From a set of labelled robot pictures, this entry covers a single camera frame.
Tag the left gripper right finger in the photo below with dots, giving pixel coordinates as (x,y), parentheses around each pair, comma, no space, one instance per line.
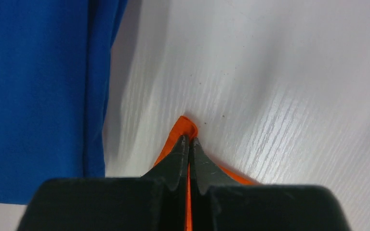
(220,203)

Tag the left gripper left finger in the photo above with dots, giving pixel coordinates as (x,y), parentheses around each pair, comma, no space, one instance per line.
(155,201)

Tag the orange t shirt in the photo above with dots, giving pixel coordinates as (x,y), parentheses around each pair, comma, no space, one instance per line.
(185,126)

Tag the folded blue t shirt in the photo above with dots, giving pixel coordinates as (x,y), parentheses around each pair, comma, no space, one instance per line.
(54,86)

